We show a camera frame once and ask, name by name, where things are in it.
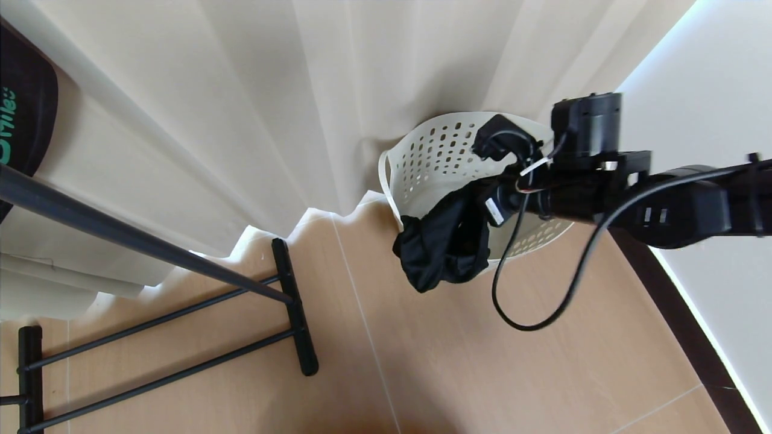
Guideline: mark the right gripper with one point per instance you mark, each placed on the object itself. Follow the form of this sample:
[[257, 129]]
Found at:
[[573, 199]]

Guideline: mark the black garment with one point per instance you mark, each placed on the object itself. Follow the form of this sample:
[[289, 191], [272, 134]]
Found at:
[[440, 247]]

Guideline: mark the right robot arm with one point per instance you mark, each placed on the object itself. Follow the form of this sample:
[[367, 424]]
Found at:
[[681, 211]]

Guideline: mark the white laundry basket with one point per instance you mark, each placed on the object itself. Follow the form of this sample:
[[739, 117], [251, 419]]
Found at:
[[434, 163]]

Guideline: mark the black clothes rack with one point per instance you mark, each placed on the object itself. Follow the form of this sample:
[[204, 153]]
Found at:
[[295, 313]]

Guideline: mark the beige curtain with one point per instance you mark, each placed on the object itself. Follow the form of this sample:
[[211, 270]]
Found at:
[[241, 90]]

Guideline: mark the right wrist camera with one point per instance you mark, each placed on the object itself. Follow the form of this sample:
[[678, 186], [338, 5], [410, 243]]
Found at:
[[500, 141]]

